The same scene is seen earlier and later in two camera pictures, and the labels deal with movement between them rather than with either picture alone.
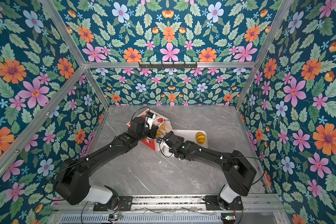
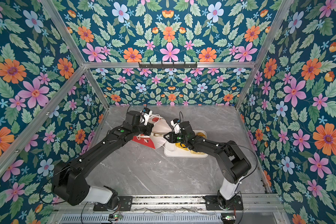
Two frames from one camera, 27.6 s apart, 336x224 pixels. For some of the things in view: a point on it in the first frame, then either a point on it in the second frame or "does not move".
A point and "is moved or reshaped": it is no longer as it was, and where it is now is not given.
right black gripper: x=181 y=139 → x=172 y=136
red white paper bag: x=163 y=125 is moved or reshaped
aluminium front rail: x=71 y=205 does not move
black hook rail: x=167 y=66 does not move
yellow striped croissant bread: x=201 y=137 does not move
